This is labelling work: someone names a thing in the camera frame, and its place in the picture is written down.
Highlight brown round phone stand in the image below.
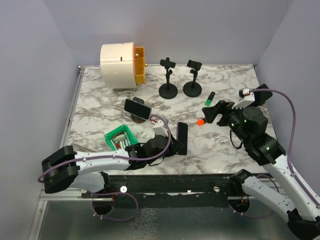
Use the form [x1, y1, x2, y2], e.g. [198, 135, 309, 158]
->
[131, 96, 147, 124]

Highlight silver-edged phone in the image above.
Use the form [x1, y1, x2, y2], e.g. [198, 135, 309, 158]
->
[124, 98, 152, 120]

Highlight black round-base front stand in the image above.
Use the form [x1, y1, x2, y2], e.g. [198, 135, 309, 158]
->
[158, 57, 178, 100]

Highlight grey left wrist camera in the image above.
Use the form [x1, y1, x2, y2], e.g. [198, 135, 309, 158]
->
[150, 119, 169, 137]

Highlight orange and black marker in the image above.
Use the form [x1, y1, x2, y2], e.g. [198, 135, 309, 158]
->
[197, 118, 206, 126]

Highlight white cylindrical drum device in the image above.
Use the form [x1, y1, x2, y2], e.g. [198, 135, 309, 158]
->
[100, 42, 137, 90]

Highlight green and black marker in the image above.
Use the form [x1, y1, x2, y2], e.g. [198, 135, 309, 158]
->
[205, 91, 216, 107]

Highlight purple-edged black phone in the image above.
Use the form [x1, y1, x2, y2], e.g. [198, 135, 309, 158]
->
[176, 122, 188, 156]

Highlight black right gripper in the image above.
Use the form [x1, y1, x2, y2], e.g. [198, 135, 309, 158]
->
[203, 98, 251, 144]

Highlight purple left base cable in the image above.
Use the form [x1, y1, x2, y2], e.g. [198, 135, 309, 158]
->
[87, 190, 140, 222]

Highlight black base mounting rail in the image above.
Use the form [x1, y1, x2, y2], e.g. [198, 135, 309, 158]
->
[81, 174, 244, 209]

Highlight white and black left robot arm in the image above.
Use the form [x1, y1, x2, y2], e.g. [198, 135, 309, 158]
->
[38, 135, 187, 198]

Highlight tall black phone stand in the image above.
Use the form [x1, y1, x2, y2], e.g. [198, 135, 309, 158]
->
[183, 59, 202, 98]

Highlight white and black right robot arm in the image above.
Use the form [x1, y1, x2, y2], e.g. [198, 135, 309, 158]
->
[202, 100, 320, 240]

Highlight green plastic bin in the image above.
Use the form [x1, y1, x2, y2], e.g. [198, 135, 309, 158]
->
[104, 124, 138, 151]

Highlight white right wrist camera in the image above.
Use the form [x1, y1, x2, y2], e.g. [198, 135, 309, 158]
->
[232, 88, 255, 110]

